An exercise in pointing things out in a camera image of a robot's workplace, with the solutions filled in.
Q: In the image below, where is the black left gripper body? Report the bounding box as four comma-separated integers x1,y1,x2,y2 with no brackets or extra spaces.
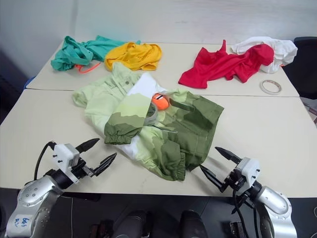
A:
70,158,96,183

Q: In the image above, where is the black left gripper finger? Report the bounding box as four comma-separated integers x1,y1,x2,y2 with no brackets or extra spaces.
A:
92,152,118,178
75,138,101,153

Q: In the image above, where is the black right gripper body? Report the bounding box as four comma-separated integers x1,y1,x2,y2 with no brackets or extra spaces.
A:
223,171,245,192

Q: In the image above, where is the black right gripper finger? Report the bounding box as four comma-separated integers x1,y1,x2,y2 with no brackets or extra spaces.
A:
198,163,227,193
214,146,241,165

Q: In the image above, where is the green patterned zip jacket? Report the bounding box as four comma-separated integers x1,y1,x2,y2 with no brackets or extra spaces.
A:
71,62,225,182

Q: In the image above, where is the dark rounded shape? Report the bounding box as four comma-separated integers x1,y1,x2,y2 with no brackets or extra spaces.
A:
115,210,152,238

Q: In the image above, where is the white tape roll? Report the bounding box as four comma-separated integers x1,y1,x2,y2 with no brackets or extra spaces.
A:
260,79,282,96

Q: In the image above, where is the orange ball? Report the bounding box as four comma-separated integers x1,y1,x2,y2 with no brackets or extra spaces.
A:
151,92,170,110

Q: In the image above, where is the red crumpled garment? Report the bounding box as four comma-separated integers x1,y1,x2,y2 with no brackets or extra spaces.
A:
178,39,275,89

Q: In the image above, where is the teal crumpled garment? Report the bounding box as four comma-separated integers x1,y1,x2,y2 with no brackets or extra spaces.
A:
50,35,142,73

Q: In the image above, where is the yellow crumpled garment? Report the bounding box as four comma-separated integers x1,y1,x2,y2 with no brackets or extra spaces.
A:
104,42,162,73

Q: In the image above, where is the white crumpled garment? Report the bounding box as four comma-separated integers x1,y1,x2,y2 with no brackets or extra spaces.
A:
230,36,299,74

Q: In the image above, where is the black chair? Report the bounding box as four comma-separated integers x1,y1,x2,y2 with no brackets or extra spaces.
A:
282,36,317,100

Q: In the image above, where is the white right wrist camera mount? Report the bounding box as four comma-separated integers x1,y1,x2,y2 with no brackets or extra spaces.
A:
234,156,261,191

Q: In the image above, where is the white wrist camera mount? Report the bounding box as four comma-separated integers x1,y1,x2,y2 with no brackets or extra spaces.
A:
234,156,261,191
52,142,81,184

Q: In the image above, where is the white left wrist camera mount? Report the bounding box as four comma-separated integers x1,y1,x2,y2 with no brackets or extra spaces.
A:
52,142,81,184

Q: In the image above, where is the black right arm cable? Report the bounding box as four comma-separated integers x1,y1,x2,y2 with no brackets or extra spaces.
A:
231,190,251,238

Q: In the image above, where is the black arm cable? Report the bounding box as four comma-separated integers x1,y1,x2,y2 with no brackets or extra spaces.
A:
33,141,56,185
231,190,251,238

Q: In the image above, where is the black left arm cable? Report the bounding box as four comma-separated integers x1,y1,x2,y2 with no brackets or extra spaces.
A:
33,141,56,185

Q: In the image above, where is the orange cord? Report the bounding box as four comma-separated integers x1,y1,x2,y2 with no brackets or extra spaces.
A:
75,62,102,74

